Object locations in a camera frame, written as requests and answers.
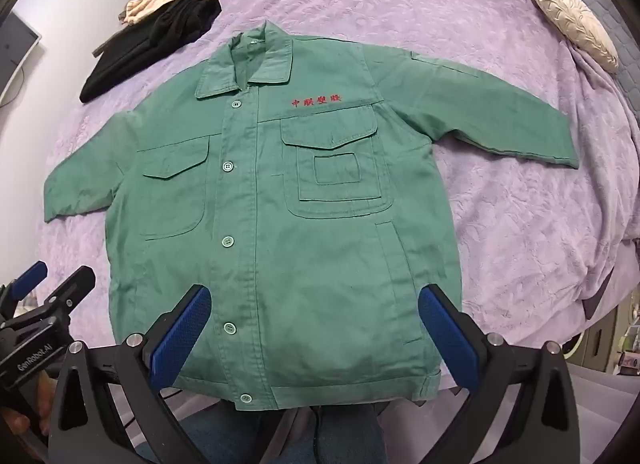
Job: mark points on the green work jacket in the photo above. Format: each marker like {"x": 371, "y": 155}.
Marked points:
{"x": 300, "y": 244}

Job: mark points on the white textured pillow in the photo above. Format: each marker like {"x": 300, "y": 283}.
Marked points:
{"x": 570, "y": 14}

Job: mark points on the person's legs in jeans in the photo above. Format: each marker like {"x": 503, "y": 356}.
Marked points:
{"x": 240, "y": 434}

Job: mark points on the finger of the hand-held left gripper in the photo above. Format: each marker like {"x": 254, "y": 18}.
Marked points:
{"x": 30, "y": 275}
{"x": 70, "y": 291}

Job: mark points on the purple blanket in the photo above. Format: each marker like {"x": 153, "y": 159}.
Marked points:
{"x": 500, "y": 219}

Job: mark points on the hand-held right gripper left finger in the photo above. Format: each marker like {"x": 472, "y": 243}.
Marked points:
{"x": 182, "y": 334}

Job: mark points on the person's left hand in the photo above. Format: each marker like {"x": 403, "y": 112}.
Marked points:
{"x": 12, "y": 424}

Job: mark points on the white-framed monitor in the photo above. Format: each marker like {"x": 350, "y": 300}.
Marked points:
{"x": 12, "y": 54}

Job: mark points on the colourful packets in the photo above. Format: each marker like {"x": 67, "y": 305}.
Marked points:
{"x": 629, "y": 339}

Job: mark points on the black folded garment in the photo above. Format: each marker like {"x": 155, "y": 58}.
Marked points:
{"x": 150, "y": 39}

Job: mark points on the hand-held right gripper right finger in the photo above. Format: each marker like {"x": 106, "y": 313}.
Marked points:
{"x": 445, "y": 339}

